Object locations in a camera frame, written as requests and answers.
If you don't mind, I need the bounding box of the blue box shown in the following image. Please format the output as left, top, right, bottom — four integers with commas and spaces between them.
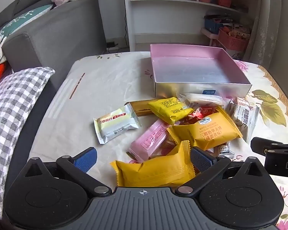
204, 17, 225, 35

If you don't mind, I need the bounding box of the patterned curtain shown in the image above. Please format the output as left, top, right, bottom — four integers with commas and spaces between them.
245, 0, 282, 65

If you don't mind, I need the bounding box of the red snack packet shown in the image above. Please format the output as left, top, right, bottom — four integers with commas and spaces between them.
181, 106, 222, 125

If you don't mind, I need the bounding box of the grey sofa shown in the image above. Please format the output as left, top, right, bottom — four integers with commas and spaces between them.
0, 0, 106, 94

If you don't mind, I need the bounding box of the gold bar snack packet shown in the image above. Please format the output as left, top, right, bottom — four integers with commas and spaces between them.
129, 98, 160, 117

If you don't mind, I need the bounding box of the white and yellow snack packet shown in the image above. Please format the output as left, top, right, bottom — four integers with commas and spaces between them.
94, 103, 142, 145

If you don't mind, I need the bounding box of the grey checkered pillow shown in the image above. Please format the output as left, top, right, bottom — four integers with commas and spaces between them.
0, 67, 56, 221

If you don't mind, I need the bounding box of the small brown chocolate packet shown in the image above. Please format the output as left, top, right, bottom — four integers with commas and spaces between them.
212, 142, 235, 159

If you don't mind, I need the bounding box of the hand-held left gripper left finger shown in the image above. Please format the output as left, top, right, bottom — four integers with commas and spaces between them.
25, 147, 112, 196

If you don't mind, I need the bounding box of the pink stool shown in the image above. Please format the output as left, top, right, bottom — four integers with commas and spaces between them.
201, 27, 222, 46

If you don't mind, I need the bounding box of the white bookshelf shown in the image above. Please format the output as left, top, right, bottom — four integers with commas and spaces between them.
123, 0, 260, 52

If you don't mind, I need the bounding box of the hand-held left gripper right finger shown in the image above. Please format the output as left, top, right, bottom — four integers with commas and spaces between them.
175, 147, 265, 196

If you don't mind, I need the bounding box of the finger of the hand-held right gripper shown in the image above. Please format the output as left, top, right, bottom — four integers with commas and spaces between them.
251, 137, 288, 154

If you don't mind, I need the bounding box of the white decorated storage box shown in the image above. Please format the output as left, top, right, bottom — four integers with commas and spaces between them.
227, 49, 246, 61

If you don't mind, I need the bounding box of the orange-yellow packet with white label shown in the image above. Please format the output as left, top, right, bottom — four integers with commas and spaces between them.
167, 106, 243, 151

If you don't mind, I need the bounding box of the pink snack packet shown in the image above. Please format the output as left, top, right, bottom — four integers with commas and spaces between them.
127, 118, 181, 164

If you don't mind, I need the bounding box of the large pink basket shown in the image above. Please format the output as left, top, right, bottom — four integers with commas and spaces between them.
218, 27, 250, 52

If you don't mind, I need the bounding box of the bright yellow snack packet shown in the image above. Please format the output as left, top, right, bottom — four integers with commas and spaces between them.
148, 97, 194, 124

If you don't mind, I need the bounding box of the clear packet with white cracker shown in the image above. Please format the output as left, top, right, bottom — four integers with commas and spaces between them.
177, 93, 226, 108

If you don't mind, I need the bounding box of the teal patterned pillow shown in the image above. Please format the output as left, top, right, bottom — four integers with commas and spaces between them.
0, 4, 54, 39

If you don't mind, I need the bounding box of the plain orange-yellow snack packet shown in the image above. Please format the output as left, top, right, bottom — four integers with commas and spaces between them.
110, 140, 198, 188

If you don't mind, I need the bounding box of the pink and silver cardboard box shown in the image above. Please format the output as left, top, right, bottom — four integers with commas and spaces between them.
150, 44, 252, 100

